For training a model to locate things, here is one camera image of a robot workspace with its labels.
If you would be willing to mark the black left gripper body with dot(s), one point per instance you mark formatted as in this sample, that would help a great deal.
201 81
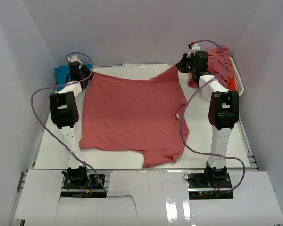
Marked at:
85 73

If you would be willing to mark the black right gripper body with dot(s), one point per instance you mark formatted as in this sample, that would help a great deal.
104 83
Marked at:
193 68

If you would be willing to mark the pink t-shirt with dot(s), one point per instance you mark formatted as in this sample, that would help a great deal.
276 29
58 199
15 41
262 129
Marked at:
136 115
216 64

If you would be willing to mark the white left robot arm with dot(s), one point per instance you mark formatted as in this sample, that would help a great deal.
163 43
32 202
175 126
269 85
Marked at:
65 115

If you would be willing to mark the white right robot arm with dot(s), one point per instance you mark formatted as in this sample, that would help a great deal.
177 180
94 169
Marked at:
223 115

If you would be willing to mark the folded blue t-shirt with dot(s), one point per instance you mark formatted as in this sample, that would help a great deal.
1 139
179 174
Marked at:
61 74

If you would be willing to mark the pink t-shirt in basket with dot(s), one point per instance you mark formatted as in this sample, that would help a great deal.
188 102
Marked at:
216 64

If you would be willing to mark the white plastic laundry basket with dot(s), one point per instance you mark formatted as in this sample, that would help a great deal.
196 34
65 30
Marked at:
237 82

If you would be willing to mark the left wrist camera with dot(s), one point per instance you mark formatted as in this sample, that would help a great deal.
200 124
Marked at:
74 58

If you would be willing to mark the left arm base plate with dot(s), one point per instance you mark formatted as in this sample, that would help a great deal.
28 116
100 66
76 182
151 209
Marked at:
90 188

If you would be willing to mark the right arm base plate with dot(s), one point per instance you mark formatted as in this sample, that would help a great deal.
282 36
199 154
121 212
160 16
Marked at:
200 189

